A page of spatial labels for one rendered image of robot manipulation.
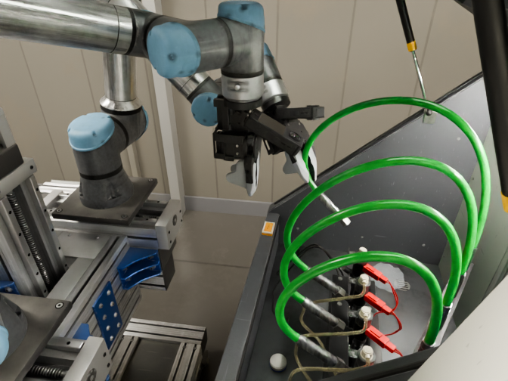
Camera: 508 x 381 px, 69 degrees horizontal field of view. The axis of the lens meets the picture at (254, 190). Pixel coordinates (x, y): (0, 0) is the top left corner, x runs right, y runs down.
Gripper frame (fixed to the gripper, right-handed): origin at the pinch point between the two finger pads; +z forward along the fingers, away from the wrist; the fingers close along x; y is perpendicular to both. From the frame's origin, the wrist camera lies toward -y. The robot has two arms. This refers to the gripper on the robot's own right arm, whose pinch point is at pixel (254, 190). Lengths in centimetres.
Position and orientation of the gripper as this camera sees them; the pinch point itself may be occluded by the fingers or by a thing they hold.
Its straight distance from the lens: 77.5
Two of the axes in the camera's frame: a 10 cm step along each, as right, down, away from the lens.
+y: -9.8, -1.1, 1.8
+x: -2.1, 5.3, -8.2
